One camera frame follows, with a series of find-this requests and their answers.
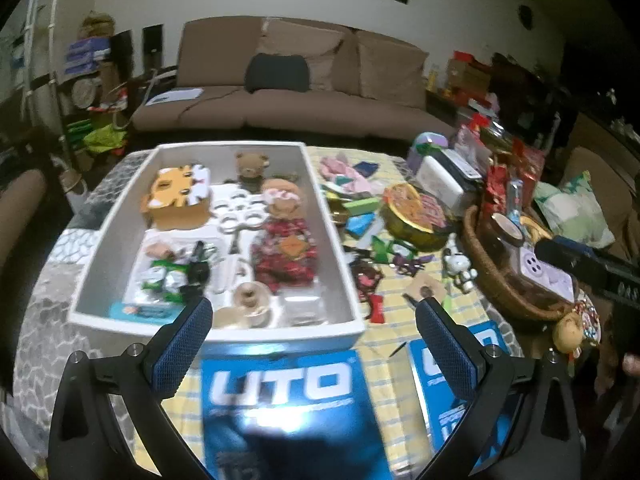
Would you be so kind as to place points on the wicker basket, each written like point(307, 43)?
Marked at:
point(500, 285)

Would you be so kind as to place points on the brown armchair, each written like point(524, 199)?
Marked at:
point(20, 210)

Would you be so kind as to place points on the dark wall clock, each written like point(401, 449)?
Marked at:
point(525, 16)

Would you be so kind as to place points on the white storage box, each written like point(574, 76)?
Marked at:
point(125, 240)

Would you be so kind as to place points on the small tan plush toy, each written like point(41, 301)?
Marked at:
point(567, 332)

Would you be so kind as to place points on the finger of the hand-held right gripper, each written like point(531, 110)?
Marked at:
point(590, 265)

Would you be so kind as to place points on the orange tiger pouch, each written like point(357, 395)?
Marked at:
point(175, 200)

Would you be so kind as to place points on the pile of red snack packets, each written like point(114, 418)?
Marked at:
point(515, 170)

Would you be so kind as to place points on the brown sofa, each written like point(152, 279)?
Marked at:
point(300, 110)

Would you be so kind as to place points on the black key fob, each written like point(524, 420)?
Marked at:
point(197, 270)

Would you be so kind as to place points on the purple eyelash curler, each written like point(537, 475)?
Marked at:
point(410, 262)

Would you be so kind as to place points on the green snack packet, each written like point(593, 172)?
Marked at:
point(385, 250)

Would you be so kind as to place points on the lilac lidded container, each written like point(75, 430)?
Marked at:
point(430, 142)

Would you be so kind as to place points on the green case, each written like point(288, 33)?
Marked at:
point(367, 205)

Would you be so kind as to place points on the instant noodle bowl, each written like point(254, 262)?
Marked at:
point(417, 215)

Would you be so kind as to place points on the blue book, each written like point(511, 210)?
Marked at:
point(290, 410)
point(430, 425)

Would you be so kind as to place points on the blue packet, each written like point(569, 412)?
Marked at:
point(362, 225)

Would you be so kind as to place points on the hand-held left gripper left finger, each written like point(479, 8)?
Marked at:
point(182, 352)

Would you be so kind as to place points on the brown paper packet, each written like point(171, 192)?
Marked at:
point(425, 290)

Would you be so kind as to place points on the white clothes rack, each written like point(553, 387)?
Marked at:
point(50, 20)

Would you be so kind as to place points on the black cushion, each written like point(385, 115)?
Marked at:
point(277, 72)

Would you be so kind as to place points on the green candy packets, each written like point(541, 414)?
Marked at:
point(165, 275)

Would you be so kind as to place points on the green white cushion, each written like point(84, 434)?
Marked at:
point(575, 210)

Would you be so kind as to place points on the white cat figurine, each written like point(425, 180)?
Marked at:
point(460, 270)

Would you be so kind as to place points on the brown plush doll pink bow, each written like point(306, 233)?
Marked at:
point(282, 197)

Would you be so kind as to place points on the brown teddy bear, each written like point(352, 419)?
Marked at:
point(250, 165)

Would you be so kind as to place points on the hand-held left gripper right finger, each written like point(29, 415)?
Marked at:
point(447, 352)

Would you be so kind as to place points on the white rectangular case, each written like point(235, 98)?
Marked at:
point(445, 177)

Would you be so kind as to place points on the red sauce packet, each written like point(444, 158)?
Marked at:
point(376, 307)

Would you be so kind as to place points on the stack of blue boxes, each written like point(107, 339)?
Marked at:
point(85, 55)

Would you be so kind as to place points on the white tube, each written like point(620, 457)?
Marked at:
point(370, 239)

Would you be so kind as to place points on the tan tape roll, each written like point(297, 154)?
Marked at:
point(250, 300)

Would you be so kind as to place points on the green plastic bag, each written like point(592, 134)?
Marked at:
point(102, 137)

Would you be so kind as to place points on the pink plush toy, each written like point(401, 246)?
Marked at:
point(345, 172)

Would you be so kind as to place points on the dark blue card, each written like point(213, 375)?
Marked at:
point(365, 169)

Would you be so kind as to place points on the white paper sheet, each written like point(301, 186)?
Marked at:
point(175, 96)

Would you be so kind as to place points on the grey pebble-print desktop cover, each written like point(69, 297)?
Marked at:
point(45, 300)

